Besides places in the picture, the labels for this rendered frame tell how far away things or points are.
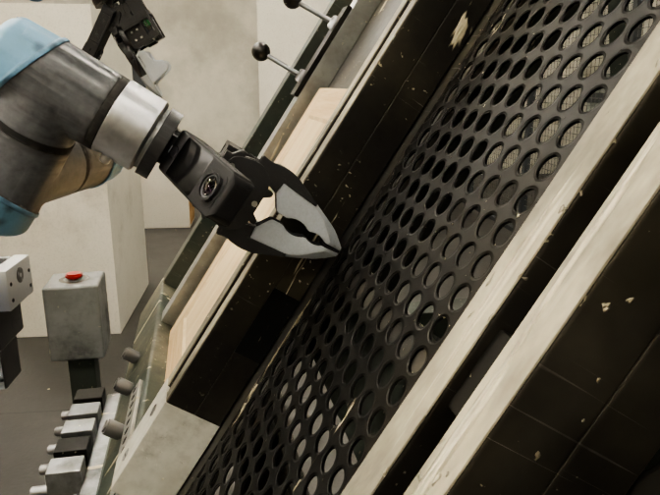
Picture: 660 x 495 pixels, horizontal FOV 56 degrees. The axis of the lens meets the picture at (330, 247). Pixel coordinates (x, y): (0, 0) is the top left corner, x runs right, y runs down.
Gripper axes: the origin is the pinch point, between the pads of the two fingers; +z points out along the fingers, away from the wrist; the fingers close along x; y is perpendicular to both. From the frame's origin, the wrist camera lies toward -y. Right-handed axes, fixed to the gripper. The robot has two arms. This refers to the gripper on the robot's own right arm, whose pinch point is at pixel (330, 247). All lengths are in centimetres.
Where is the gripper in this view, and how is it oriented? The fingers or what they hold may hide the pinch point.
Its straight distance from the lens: 62.9
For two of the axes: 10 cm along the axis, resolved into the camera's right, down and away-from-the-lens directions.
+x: -5.4, 8.4, 1.1
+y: -1.9, -2.5, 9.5
